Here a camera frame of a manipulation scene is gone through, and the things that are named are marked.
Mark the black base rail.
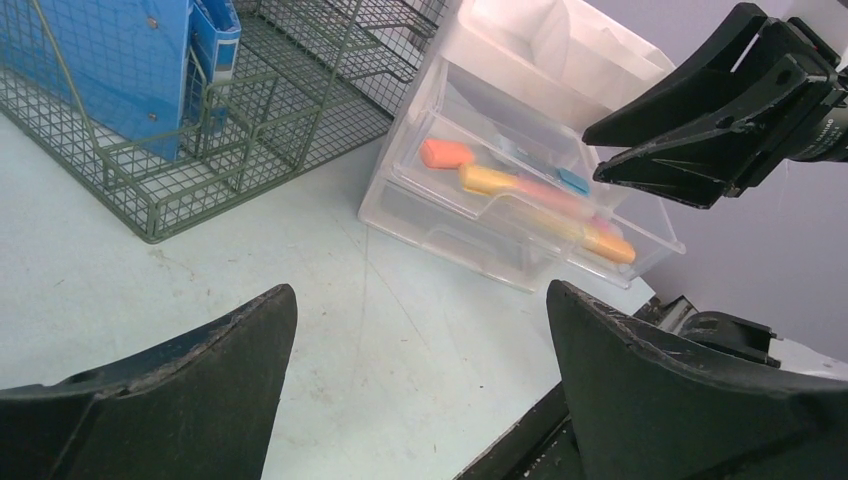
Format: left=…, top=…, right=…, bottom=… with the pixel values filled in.
left=456, top=383, right=585, bottom=480

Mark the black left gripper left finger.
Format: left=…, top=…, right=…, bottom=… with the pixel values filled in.
left=1, top=284, right=298, bottom=479

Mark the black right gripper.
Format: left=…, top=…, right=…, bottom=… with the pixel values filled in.
left=582, top=2, right=847, bottom=209

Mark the pink highlighter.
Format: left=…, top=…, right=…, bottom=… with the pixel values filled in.
left=590, top=216, right=623, bottom=238

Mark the orange highlighter with yellow cap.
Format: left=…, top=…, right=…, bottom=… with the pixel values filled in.
left=458, top=163, right=596, bottom=220

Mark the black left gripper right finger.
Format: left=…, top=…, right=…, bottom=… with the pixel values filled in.
left=546, top=280, right=847, bottom=479

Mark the blue highlighter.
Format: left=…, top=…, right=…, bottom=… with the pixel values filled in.
left=496, top=135, right=590, bottom=197

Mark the blue folder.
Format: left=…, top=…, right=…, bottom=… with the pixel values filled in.
left=1, top=1, right=194, bottom=161
left=184, top=1, right=241, bottom=125

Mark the white plastic drawer organizer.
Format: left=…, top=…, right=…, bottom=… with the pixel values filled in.
left=359, top=1, right=685, bottom=291

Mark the green wire mesh organizer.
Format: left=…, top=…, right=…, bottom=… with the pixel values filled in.
left=1, top=1, right=450, bottom=243

